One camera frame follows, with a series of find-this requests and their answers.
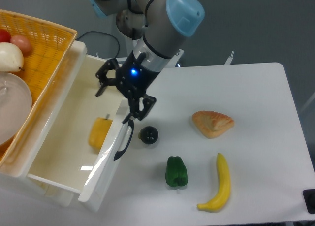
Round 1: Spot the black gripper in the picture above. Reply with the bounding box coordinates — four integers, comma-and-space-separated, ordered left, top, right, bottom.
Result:
95, 52, 159, 124

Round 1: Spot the yellow bell pepper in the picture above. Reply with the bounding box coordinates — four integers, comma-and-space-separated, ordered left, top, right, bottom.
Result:
88, 117, 113, 151

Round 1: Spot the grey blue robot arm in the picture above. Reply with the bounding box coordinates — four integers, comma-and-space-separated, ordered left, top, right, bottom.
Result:
90, 0, 205, 123

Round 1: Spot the white open drawer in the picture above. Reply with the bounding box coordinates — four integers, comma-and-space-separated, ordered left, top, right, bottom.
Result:
29, 56, 129, 212

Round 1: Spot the green bell pepper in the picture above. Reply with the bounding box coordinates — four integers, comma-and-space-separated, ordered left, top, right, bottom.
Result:
165, 156, 188, 187

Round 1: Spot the white drawer cabinet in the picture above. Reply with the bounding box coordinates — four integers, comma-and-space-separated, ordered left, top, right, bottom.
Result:
0, 41, 87, 206

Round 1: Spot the yellow woven basket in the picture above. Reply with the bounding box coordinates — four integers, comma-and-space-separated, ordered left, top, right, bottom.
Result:
0, 9, 77, 164

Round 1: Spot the toy pastry slice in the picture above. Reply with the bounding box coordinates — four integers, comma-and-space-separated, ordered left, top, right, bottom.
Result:
192, 111, 235, 139

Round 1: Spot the pink peach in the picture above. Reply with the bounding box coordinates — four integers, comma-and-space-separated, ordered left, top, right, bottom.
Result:
10, 35, 32, 54

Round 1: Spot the white plate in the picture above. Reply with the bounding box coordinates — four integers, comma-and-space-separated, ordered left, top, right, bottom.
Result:
0, 72, 32, 145

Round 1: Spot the white pear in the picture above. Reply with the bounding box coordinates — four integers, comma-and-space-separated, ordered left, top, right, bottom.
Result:
0, 42, 24, 72

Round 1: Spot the red tomato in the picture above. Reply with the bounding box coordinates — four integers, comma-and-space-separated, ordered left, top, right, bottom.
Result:
0, 29, 11, 43

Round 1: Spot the yellow banana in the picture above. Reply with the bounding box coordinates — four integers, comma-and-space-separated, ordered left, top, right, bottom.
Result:
196, 153, 231, 212

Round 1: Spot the black object at edge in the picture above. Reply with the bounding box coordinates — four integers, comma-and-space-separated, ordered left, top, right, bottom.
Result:
303, 189, 315, 214

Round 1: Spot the black drawer handle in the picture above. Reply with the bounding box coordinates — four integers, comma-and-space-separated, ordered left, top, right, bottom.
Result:
114, 120, 134, 161

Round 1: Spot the black cable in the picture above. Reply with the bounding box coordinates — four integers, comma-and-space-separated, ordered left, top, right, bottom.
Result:
76, 31, 120, 58

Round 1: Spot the metal table bracket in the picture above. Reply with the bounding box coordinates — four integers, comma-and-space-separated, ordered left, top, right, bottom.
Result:
224, 51, 234, 65

